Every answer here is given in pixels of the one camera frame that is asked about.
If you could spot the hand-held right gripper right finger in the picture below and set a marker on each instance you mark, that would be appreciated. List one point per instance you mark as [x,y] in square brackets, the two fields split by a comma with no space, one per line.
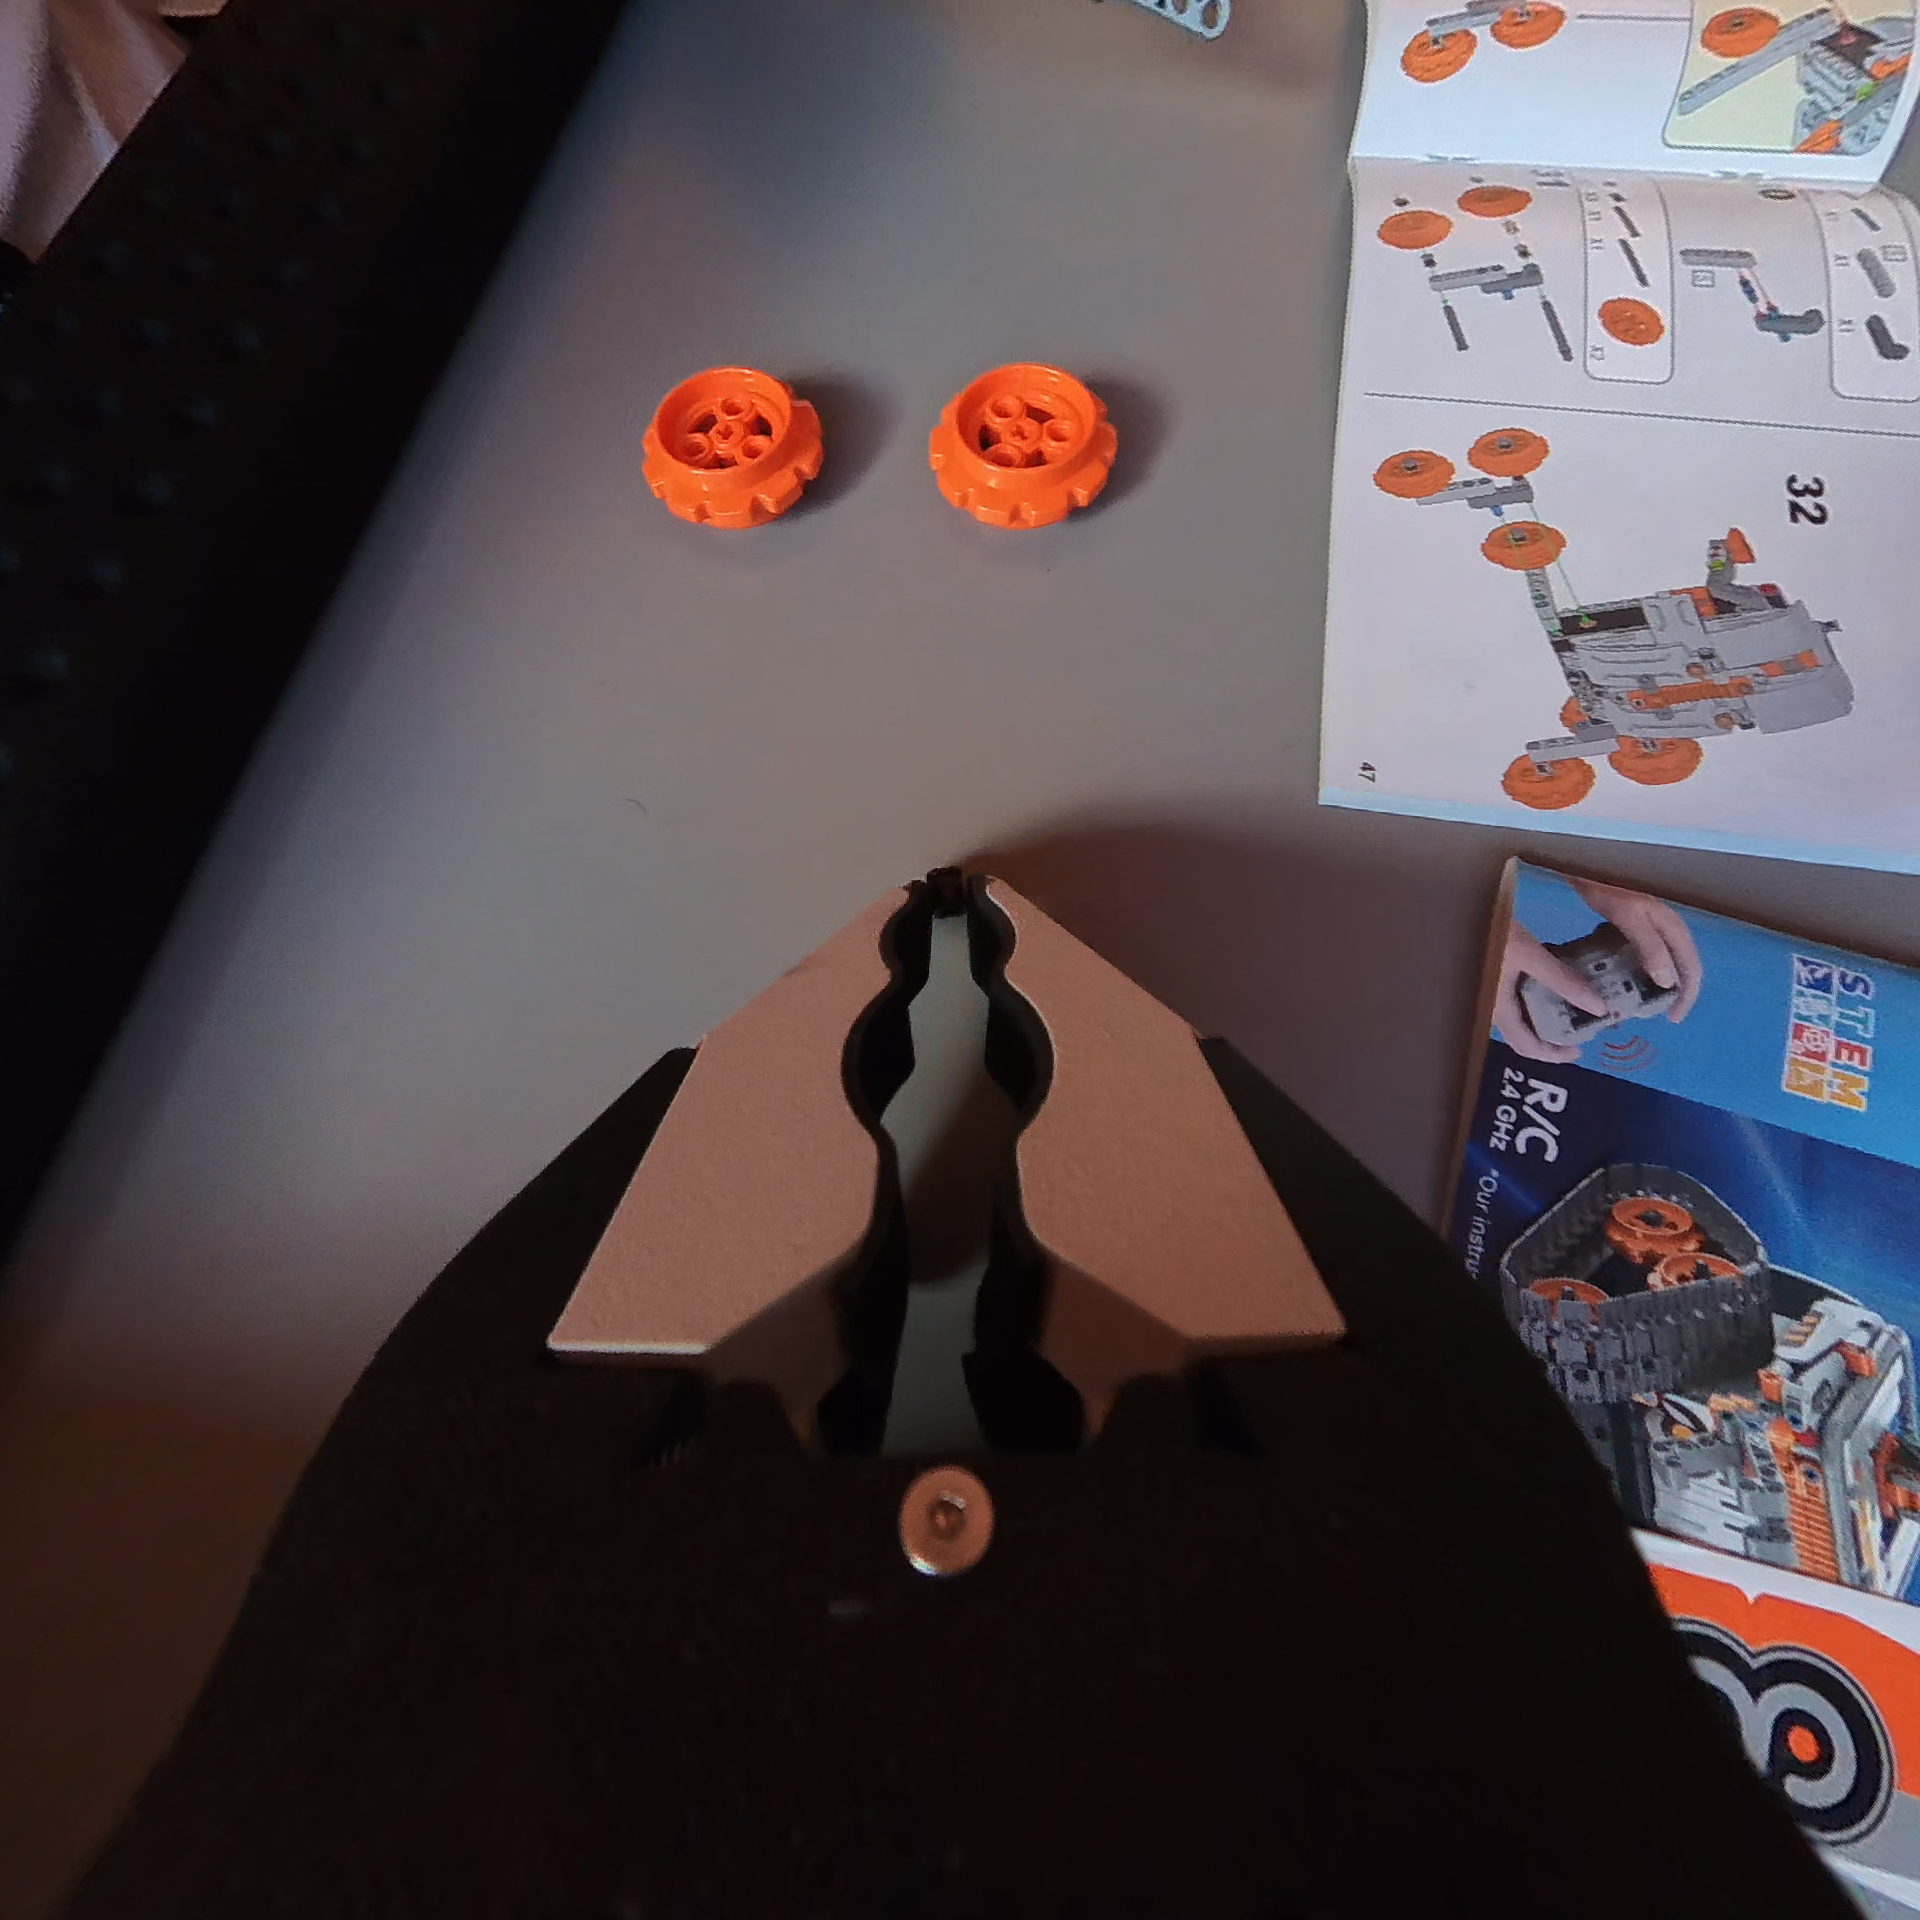
[1172,1200]

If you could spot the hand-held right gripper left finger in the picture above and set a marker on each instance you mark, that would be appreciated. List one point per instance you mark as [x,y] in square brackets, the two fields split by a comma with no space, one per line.
[722,1200]

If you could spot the orange toy wheel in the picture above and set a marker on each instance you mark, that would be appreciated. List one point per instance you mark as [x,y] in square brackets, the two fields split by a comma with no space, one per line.
[729,449]
[1021,451]

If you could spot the instruction booklet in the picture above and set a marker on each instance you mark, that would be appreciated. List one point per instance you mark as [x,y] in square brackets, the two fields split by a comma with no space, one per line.
[1620,451]

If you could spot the grey beam with blue pin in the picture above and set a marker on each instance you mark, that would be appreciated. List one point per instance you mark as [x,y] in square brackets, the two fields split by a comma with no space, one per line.
[1186,13]

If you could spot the grey desk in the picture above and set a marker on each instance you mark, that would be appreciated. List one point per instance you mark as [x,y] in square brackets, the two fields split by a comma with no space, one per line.
[751,750]

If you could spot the blue cover booklet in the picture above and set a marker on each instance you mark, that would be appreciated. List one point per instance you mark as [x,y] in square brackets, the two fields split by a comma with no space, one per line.
[1741,1200]

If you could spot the white folded leaflet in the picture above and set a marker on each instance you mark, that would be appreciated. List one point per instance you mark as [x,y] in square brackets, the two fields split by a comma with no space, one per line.
[1803,1742]

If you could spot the person's white shirt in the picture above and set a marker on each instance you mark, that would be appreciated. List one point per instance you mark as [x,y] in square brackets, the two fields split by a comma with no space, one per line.
[61,121]

